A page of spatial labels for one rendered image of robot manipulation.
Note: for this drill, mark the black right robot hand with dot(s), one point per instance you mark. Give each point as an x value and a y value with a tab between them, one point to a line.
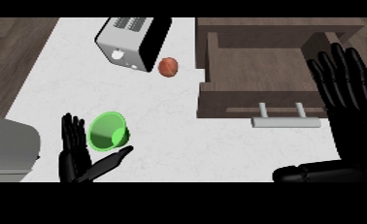
344	121

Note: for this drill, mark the brown wooden cabinet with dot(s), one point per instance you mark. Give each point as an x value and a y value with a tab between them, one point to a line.
282	29

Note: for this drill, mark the grey appliance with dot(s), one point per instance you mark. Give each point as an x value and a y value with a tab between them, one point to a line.
17	150

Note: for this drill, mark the open brown wooden drawer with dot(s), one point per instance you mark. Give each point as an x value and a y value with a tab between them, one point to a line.
261	77

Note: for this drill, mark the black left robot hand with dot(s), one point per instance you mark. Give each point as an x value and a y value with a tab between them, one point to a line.
75	161

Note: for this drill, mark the green cup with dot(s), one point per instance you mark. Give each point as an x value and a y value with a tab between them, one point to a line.
109	131

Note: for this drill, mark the reddish brown round fruit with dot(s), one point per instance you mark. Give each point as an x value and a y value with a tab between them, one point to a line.
168	67

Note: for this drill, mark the silver toaster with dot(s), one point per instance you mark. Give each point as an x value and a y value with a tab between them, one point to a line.
130	42

